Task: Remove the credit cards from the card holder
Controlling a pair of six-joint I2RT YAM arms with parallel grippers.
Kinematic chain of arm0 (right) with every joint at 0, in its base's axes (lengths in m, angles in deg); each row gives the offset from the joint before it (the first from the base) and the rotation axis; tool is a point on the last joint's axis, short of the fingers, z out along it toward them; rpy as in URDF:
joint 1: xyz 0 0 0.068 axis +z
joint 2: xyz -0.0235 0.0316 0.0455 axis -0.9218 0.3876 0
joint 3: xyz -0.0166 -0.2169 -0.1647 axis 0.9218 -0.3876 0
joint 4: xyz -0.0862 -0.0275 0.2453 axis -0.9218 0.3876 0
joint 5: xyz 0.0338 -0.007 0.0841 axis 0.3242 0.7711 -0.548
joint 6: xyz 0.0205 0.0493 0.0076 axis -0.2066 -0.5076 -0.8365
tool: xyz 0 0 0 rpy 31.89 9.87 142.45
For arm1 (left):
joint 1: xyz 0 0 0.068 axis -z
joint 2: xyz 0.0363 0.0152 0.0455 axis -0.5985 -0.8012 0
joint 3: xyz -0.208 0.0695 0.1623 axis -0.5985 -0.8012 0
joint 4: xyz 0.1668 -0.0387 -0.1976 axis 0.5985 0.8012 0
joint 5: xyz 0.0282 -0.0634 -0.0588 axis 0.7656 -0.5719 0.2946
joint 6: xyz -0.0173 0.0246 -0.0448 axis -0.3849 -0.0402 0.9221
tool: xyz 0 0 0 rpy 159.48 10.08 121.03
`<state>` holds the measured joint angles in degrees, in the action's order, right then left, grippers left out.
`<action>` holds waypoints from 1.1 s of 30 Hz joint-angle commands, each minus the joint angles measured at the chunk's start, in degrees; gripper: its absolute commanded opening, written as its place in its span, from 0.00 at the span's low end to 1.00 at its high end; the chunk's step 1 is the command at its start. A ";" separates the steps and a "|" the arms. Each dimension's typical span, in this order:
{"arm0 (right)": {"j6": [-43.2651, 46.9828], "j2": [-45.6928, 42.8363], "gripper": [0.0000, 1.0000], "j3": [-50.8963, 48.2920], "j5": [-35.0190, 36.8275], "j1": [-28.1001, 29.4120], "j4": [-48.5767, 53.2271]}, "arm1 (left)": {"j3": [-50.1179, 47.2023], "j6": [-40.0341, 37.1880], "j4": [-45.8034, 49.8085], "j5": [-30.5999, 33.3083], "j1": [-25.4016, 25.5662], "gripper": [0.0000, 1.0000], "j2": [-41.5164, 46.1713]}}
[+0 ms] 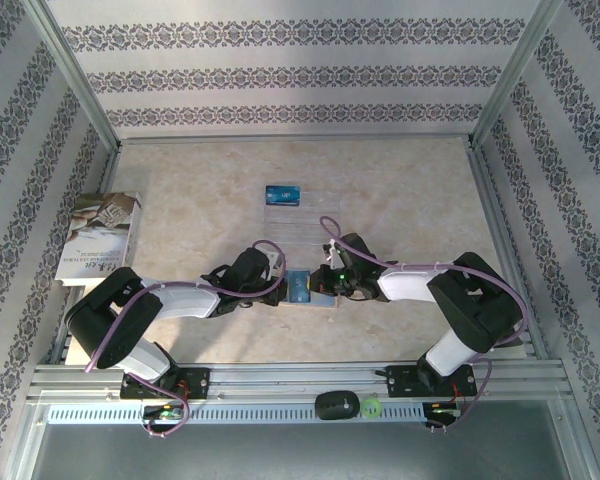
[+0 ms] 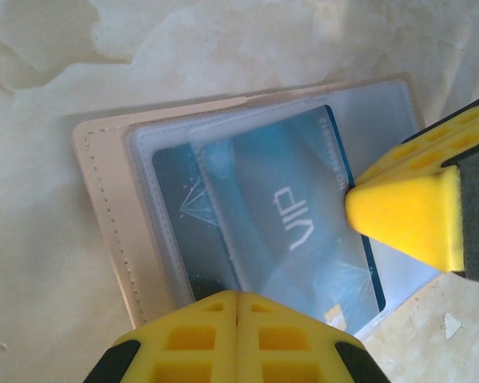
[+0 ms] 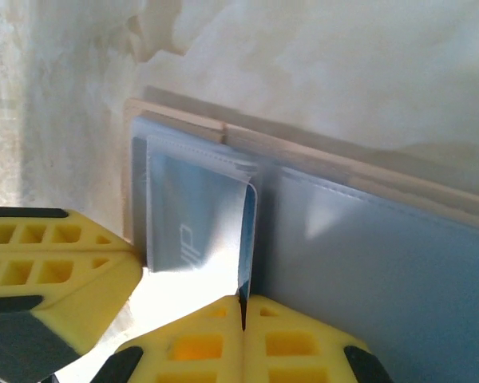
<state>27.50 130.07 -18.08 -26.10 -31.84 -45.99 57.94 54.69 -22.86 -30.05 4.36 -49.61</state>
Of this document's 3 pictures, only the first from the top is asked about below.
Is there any beige card holder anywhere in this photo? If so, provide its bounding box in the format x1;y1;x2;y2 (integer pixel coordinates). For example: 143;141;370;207
278;269;339;311

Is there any clear acrylic card stand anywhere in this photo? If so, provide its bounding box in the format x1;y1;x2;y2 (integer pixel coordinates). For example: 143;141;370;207
262;185;343;246

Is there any black oval device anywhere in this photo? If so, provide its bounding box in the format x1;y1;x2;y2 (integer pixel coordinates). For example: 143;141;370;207
314;389;360;422

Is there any grey metal panel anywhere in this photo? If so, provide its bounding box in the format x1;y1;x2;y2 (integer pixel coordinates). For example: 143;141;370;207
27;399;596;480

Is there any white paperback book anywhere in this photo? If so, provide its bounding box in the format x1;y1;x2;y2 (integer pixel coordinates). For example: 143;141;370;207
54;191;144;288

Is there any small circuit board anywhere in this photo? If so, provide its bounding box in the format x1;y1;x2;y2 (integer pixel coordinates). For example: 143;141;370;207
143;404;187;422
428;401;464;419

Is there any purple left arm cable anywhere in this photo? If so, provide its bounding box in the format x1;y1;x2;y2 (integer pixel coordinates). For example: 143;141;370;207
85;239;287;442

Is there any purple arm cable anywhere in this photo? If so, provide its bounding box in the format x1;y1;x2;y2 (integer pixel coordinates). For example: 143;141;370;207
85;239;287;442
319;215;530;435

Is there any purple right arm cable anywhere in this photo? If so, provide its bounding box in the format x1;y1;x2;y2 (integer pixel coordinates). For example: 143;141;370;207
319;215;530;435

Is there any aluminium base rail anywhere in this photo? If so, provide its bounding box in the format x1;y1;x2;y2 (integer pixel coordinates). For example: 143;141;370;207
27;362;569;404

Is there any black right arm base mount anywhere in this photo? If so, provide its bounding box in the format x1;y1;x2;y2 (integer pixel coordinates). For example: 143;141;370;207
385;364;478;400

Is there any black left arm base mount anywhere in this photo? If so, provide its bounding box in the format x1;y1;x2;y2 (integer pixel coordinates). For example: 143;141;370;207
120;367;211;401

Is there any slotted grey cable duct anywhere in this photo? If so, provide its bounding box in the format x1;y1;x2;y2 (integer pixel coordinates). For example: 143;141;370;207
46;402;427;426

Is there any aluminium frame crossbar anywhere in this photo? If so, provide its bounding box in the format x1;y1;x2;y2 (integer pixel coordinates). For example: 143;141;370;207
115;133;477;148

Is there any aluminium side rail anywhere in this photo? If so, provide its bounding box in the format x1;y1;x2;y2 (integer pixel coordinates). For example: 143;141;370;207
465;141;551;362
49;144;124;365

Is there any aluminium frame post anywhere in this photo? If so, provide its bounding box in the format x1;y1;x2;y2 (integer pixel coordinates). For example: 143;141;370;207
27;0;122;151
468;0;566;150

